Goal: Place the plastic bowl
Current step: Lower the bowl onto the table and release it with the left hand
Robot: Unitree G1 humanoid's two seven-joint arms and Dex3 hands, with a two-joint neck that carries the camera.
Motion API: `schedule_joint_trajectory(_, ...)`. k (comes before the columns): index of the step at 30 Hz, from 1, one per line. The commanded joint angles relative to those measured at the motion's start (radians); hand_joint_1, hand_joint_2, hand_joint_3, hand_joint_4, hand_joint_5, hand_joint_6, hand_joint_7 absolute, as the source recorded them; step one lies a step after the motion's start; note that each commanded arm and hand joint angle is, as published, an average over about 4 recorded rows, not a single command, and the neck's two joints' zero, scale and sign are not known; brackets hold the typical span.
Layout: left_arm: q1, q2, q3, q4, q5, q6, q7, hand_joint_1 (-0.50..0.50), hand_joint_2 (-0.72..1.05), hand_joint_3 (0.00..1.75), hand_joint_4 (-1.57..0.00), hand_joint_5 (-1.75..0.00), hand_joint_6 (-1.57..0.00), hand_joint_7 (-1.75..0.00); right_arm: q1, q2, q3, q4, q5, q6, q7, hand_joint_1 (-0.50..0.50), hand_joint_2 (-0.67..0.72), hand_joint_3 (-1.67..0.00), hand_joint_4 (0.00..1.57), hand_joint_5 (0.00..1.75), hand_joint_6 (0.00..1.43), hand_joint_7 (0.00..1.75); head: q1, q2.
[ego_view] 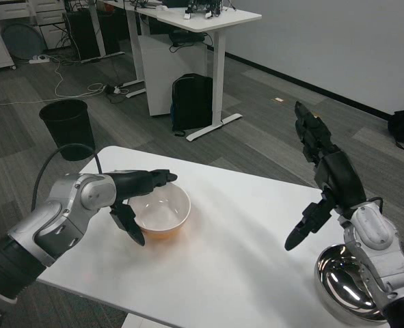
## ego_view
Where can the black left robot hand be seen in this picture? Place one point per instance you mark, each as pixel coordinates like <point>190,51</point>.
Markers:
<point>133,182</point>

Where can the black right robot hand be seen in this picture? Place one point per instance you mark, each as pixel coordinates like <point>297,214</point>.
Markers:
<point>341,181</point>

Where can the orange and white plastic bowl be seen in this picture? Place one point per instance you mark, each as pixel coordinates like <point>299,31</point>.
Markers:
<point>164,212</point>

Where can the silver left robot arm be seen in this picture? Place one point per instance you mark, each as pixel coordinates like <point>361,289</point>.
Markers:
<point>68,205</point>

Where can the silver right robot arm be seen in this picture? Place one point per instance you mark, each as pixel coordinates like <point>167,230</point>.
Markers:
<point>372,232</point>

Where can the shiny steel bowl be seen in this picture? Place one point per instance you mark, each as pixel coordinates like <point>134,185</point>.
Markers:
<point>338,283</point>

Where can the black trash bin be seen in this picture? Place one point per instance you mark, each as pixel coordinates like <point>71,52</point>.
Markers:
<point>68,123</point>

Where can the black and white floor plug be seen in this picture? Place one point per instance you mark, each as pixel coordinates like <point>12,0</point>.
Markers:
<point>114,89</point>

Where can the black backpack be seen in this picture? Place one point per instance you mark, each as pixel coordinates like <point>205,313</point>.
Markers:
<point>191,102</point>

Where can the small paper tag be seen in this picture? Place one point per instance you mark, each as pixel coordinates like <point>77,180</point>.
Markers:
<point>278,99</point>

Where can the white panel under desk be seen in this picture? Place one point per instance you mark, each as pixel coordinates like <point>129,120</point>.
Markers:
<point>160,75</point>

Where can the black power adapter under desk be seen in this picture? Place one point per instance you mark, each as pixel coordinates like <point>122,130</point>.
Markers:
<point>184,37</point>

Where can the white power strip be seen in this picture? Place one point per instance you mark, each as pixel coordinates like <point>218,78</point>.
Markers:
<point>39,59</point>

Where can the black computer tower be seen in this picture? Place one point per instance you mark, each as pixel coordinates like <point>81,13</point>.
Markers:
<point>82,34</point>

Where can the white drawer cabinet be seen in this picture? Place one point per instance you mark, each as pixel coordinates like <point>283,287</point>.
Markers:
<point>51,24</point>

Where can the grey round disc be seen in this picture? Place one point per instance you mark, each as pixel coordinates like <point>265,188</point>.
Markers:
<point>22,42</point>

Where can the black box on desk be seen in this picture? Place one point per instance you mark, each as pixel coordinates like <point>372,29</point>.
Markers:
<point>174,2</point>

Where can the white standing desk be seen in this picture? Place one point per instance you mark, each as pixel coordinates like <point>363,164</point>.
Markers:
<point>222,17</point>

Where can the small black legged robot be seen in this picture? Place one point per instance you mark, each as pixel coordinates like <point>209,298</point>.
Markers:
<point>205,7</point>

